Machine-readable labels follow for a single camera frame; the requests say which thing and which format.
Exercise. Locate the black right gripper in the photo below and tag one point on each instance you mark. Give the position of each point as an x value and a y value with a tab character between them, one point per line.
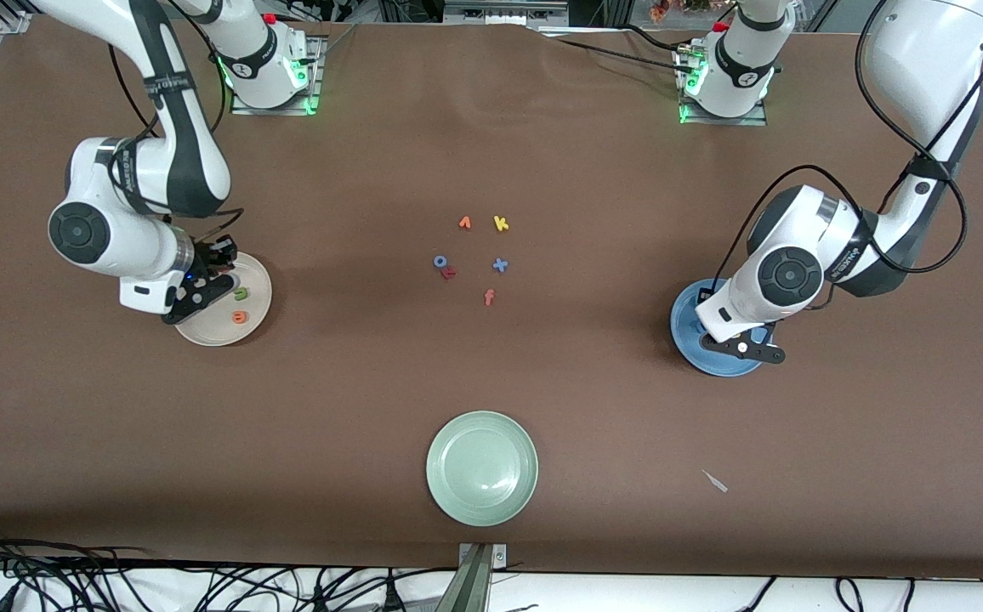
213	259

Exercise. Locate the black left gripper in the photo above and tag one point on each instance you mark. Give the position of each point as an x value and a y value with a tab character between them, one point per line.
701	291

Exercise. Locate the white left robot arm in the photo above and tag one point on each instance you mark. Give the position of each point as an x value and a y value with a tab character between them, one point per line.
925	51

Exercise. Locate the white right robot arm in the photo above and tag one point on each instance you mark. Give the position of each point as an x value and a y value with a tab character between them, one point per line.
130	255

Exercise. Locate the blue plate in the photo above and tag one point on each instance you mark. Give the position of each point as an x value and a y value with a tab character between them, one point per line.
685	336

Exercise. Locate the beige brown plate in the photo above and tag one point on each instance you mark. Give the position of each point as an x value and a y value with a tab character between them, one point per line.
253	306

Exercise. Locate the white paper scrap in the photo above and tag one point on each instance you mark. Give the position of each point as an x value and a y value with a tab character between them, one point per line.
715	482

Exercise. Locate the pale green plate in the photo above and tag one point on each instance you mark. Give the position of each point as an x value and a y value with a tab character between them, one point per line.
481	469

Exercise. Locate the pink flowers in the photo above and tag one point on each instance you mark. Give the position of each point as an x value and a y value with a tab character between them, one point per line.
670	8

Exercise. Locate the grey power strip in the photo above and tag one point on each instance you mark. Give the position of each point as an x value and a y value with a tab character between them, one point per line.
504	10

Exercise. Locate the aluminium profile bar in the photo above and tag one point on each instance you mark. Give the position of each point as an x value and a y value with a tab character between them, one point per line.
468	586

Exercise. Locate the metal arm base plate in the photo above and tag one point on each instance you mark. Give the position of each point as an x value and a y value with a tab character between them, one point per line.
245	109
755	121

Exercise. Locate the small metal bracket plate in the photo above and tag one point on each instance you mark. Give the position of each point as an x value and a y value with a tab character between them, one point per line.
500	557

